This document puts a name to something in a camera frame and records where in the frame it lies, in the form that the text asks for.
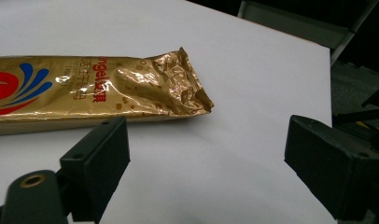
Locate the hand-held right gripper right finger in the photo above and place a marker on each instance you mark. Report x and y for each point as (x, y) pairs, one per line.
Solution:
(330, 168)

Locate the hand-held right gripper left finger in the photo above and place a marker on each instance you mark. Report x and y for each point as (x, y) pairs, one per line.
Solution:
(97, 161)

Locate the gold foil packet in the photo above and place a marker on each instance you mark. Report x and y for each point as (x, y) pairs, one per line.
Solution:
(85, 90)

